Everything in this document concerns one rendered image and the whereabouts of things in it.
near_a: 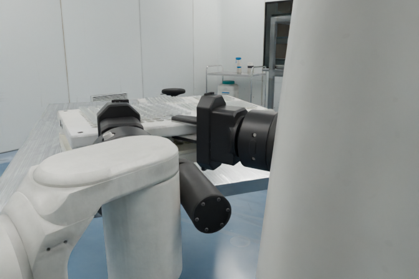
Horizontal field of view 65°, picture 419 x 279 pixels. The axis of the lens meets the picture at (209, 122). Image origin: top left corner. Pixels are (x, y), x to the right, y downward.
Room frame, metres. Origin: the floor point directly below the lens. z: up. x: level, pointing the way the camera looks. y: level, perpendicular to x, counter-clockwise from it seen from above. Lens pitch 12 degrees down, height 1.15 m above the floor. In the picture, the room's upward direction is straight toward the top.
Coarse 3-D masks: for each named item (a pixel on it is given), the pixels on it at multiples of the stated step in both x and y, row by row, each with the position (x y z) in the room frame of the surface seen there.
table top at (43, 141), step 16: (48, 112) 1.66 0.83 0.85; (32, 128) 1.30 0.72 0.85; (48, 128) 1.29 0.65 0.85; (32, 144) 1.06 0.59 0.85; (48, 144) 1.06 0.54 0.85; (16, 160) 0.90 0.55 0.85; (32, 160) 0.90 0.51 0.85; (16, 176) 0.77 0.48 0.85; (208, 176) 0.77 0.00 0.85; (224, 176) 0.77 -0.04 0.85; (240, 176) 0.77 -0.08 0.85; (256, 176) 0.77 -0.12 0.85; (0, 192) 0.67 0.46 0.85; (224, 192) 0.73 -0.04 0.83; (240, 192) 0.74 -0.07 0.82; (0, 208) 0.60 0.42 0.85
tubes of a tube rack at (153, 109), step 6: (90, 108) 0.63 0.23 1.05; (96, 108) 0.62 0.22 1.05; (138, 108) 0.62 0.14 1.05; (144, 108) 0.62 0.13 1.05; (150, 108) 0.63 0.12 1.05; (156, 108) 0.63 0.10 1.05; (162, 108) 0.63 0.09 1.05; (168, 108) 0.62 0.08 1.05; (96, 114) 0.57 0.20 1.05; (144, 114) 0.56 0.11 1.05; (150, 114) 0.56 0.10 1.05; (156, 114) 0.56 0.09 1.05; (174, 114) 0.58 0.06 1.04
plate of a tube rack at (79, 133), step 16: (64, 112) 0.64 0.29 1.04; (192, 112) 0.63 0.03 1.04; (64, 128) 0.51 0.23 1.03; (80, 128) 0.49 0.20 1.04; (96, 128) 0.49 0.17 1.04; (144, 128) 0.50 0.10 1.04; (160, 128) 0.51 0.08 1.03; (176, 128) 0.52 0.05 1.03; (192, 128) 0.53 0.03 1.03; (80, 144) 0.45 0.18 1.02
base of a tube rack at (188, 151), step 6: (60, 138) 0.62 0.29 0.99; (66, 138) 0.61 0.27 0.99; (60, 144) 0.63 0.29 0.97; (66, 144) 0.56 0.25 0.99; (180, 144) 0.56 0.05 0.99; (186, 144) 0.56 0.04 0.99; (192, 144) 0.56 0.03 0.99; (66, 150) 0.53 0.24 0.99; (180, 150) 0.53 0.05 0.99; (186, 150) 0.53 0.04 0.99; (192, 150) 0.53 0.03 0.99; (180, 156) 0.52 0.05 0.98; (186, 156) 0.53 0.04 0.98; (192, 156) 0.53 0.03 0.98
